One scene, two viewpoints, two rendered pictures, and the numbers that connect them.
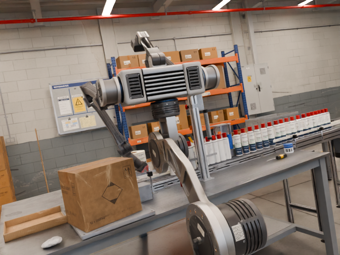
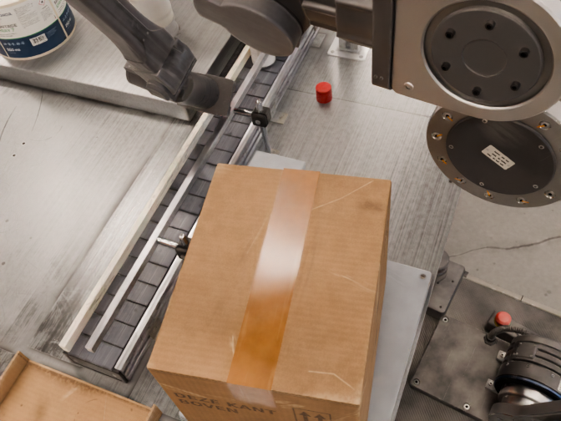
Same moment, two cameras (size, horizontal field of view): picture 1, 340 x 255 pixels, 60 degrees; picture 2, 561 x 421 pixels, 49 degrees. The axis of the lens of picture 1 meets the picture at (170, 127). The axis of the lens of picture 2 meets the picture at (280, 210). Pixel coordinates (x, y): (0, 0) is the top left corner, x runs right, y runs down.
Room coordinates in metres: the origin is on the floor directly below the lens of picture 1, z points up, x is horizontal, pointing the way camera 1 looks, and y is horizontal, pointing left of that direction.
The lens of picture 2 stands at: (1.13, 0.58, 1.75)
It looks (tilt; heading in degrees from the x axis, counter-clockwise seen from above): 54 degrees down; 329
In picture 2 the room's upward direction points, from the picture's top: 11 degrees counter-clockwise
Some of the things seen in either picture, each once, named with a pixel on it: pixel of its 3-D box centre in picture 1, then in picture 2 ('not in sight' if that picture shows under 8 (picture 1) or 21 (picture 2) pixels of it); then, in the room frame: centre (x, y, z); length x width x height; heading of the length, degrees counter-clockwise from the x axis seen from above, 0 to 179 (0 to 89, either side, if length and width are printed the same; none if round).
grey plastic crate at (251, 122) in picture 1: (272, 123); not in sight; (4.04, -1.39, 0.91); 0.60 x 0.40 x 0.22; 113
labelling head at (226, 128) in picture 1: (222, 140); not in sight; (2.34, -0.40, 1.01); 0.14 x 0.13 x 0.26; 119
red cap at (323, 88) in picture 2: not in sight; (323, 92); (1.87, -0.02, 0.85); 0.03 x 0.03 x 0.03
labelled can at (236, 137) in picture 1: (237, 142); not in sight; (2.29, -0.50, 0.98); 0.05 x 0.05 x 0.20
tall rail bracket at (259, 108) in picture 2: (149, 180); (253, 130); (1.84, 0.18, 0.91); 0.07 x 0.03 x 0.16; 29
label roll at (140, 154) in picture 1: (134, 161); (22, 7); (2.50, 0.35, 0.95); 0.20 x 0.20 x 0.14
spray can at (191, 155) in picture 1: (190, 155); not in sight; (2.08, -0.11, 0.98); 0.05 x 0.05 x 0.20
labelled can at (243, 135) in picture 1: (244, 140); not in sight; (2.33, -0.56, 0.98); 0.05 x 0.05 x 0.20
